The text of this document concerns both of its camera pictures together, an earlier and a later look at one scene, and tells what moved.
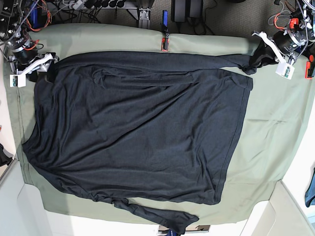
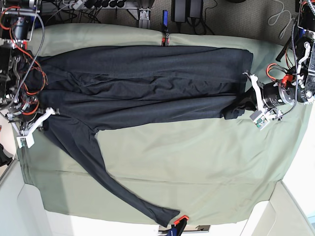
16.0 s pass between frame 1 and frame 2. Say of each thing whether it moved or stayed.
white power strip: stayed
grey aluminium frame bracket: stayed
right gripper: moved
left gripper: moved
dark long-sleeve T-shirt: moved
